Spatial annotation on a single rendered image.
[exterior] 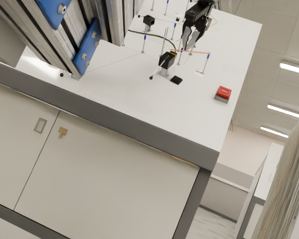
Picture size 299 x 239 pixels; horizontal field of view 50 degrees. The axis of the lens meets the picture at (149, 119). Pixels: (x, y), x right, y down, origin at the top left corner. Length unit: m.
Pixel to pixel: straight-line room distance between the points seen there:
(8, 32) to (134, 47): 0.98
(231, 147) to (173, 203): 11.30
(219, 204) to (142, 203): 11.14
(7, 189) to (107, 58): 0.63
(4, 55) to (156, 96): 0.77
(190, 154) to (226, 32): 0.85
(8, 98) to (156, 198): 0.67
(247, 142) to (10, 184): 11.47
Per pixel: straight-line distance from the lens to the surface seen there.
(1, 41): 0.53
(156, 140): 1.10
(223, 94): 1.27
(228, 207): 12.24
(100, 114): 1.15
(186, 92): 1.28
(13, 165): 1.29
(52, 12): 0.40
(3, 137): 1.32
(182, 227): 1.14
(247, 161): 12.33
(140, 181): 1.14
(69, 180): 1.20
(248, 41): 1.75
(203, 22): 1.31
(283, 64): 6.20
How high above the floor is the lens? 0.75
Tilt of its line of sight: 7 degrees up
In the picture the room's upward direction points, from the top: 23 degrees clockwise
